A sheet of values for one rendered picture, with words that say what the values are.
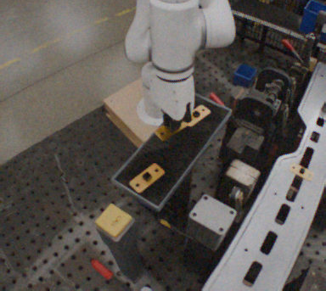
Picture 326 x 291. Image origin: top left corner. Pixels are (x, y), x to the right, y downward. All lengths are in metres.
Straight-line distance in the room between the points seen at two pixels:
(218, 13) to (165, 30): 0.10
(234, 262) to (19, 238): 0.83
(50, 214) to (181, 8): 0.98
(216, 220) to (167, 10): 0.48
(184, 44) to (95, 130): 0.98
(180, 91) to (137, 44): 0.47
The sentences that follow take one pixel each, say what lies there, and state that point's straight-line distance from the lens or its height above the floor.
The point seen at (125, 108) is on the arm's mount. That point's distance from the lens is 1.40.
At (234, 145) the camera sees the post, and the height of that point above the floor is 1.10.
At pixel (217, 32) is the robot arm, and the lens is 0.55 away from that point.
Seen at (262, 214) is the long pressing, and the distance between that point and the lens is 0.90.
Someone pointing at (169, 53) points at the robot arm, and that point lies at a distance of 0.55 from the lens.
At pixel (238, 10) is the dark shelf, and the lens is 1.71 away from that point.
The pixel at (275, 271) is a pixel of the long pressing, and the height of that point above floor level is 1.00.
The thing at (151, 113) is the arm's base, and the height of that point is 0.84.
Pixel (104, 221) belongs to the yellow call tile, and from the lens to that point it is 0.69.
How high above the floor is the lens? 1.79
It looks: 49 degrees down
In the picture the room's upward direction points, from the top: straight up
